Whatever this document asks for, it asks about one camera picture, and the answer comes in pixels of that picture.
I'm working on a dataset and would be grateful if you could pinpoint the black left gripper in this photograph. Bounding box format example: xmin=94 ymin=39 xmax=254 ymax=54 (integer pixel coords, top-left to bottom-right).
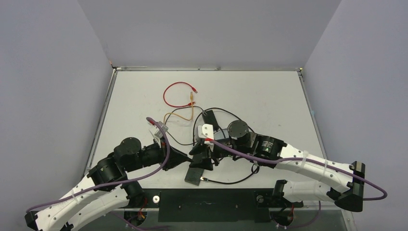
xmin=126 ymin=135 xmax=190 ymax=172

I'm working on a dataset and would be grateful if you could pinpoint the black ribbed network switch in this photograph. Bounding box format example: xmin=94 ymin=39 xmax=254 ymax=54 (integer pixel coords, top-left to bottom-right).
xmin=184 ymin=167 xmax=204 ymax=186

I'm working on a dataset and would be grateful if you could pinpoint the black ethernet cable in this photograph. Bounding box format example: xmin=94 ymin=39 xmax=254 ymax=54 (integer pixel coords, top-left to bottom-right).
xmin=192 ymin=107 xmax=260 ymax=186

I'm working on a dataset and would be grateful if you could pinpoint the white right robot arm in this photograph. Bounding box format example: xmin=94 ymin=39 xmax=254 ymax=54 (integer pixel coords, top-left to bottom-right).
xmin=189 ymin=120 xmax=365 ymax=212

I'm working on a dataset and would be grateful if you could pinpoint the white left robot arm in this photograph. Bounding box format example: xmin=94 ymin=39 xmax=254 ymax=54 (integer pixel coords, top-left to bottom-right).
xmin=25 ymin=137 xmax=192 ymax=231

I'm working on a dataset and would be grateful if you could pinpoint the white square network box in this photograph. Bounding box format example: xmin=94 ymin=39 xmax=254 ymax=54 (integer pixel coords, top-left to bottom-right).
xmin=214 ymin=128 xmax=229 ymax=140

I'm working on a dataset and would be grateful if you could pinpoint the black power brick adapter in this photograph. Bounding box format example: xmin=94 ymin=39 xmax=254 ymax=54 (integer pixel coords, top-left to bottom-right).
xmin=202 ymin=110 xmax=220 ymax=131

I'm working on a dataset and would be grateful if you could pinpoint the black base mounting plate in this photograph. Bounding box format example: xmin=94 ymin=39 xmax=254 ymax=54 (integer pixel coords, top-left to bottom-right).
xmin=122 ymin=188 xmax=303 ymax=222

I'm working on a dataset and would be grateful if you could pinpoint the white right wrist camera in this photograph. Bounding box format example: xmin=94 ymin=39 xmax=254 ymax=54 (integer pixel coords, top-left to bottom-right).
xmin=197 ymin=124 xmax=214 ymax=151

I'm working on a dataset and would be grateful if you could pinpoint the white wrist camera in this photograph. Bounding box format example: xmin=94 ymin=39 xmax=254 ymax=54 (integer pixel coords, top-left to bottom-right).
xmin=149 ymin=121 xmax=168 ymax=146
xmin=197 ymin=124 xmax=214 ymax=151

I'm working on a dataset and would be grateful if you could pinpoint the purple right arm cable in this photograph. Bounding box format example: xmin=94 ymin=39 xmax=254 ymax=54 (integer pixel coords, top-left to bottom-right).
xmin=205 ymin=139 xmax=388 ymax=202

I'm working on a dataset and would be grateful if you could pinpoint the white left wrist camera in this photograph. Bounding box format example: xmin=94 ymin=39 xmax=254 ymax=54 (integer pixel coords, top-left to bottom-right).
xmin=149 ymin=121 xmax=168 ymax=146

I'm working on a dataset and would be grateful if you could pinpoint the black two-prong power cord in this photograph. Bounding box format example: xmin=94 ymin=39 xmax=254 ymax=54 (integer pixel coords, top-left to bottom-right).
xmin=166 ymin=105 xmax=204 ymax=147

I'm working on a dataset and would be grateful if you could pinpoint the red ethernet cable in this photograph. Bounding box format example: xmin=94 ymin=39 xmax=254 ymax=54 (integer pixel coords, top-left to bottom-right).
xmin=163 ymin=81 xmax=198 ymax=108

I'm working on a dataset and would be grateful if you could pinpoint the orange ethernet cable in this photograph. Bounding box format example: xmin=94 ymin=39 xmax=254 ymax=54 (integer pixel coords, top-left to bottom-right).
xmin=164 ymin=91 xmax=196 ymax=123

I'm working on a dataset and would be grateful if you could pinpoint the aluminium frame rail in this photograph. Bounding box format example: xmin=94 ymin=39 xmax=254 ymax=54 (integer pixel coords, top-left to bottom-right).
xmin=88 ymin=67 xmax=117 ymax=165

